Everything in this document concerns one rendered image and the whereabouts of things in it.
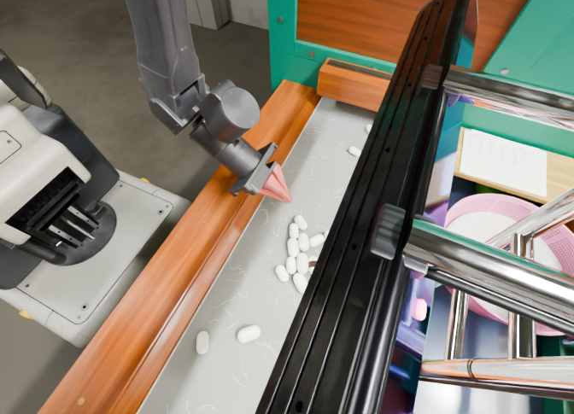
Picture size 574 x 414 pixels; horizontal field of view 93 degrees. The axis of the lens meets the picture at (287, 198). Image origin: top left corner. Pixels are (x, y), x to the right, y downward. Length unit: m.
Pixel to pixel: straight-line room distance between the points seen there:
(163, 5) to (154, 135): 1.61
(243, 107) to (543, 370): 0.39
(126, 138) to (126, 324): 1.56
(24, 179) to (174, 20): 0.52
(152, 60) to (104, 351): 0.43
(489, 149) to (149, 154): 1.64
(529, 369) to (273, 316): 0.34
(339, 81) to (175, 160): 1.24
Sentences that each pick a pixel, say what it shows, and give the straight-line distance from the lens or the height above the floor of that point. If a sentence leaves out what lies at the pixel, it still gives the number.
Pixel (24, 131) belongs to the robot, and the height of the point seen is 0.84.
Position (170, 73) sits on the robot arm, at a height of 1.04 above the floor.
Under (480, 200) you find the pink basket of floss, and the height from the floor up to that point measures 0.76.
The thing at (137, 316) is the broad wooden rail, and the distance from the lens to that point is 0.55.
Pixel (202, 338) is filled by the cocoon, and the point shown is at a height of 0.76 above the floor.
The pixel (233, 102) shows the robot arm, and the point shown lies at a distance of 0.38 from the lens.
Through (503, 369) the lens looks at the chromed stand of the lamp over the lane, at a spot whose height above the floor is 0.95.
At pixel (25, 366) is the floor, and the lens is 1.61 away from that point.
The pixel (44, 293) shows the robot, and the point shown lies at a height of 0.28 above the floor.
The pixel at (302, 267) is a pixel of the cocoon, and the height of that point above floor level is 0.76.
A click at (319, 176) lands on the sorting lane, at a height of 0.74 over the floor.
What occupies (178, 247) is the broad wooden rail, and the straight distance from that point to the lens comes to 0.55.
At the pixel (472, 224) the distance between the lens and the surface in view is 0.69.
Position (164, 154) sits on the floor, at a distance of 1.80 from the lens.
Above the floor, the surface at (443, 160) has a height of 1.09.
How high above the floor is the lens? 1.25
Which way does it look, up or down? 59 degrees down
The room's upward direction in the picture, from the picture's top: straight up
